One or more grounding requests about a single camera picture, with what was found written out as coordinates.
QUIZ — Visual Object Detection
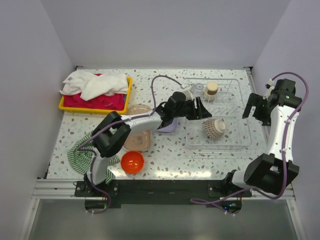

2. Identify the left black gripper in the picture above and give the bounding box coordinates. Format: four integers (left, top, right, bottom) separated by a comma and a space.
173, 97, 212, 121

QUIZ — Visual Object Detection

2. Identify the patterned ceramic bowl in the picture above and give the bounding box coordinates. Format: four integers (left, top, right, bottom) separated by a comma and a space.
204, 118, 227, 140

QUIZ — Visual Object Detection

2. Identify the clear glass cup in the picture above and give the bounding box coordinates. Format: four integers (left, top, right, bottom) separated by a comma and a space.
192, 83, 204, 97

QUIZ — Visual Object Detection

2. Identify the beige brown ceramic cup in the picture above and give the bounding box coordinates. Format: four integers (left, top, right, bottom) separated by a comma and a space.
203, 81, 219, 102

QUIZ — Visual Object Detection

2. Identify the white wire dish rack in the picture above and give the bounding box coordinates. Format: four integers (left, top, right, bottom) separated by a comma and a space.
183, 78, 251, 150

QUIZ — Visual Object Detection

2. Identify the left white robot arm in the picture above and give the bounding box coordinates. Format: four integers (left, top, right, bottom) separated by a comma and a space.
84, 91, 212, 196

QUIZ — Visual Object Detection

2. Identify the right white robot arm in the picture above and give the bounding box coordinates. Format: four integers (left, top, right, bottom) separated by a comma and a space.
222, 78, 303, 197

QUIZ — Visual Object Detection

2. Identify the purple square plate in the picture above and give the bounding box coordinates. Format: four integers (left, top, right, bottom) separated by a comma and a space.
155, 118, 178, 133

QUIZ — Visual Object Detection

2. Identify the clear brown glass plate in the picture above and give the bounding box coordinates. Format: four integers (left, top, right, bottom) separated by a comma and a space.
126, 104, 153, 116

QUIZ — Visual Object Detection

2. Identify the brown square plate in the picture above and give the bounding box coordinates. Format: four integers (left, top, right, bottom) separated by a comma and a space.
123, 130, 152, 152

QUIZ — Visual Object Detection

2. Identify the magenta cloth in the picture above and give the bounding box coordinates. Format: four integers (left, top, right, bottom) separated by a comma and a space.
60, 70, 129, 111

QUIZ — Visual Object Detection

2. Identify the orange plastic bowl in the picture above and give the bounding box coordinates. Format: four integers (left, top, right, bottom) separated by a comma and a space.
120, 151, 145, 174

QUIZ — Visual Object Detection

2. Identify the white towel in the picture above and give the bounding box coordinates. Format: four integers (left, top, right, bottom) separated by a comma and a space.
60, 70, 129, 101

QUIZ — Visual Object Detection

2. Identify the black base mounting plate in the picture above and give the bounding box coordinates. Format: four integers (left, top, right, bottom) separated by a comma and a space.
73, 179, 252, 210

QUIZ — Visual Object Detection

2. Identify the green striped cloth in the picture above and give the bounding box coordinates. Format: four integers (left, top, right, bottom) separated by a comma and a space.
67, 131, 120, 185

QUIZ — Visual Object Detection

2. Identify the yellow plastic tray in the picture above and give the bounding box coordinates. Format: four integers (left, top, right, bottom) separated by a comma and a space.
58, 76, 133, 115

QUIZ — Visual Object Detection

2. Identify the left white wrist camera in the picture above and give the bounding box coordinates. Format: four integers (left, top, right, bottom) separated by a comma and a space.
180, 83, 197, 101

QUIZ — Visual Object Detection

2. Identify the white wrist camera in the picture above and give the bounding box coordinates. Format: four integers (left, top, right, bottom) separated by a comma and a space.
180, 83, 197, 101
263, 79, 276, 100

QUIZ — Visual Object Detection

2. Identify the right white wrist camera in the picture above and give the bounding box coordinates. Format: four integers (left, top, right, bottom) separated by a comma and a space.
263, 79, 276, 100

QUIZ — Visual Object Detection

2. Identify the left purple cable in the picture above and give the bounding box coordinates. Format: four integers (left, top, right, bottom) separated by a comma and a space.
77, 74, 187, 215

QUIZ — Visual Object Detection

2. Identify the aluminium frame rail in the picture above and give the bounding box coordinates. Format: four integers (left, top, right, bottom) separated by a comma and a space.
31, 179, 78, 200

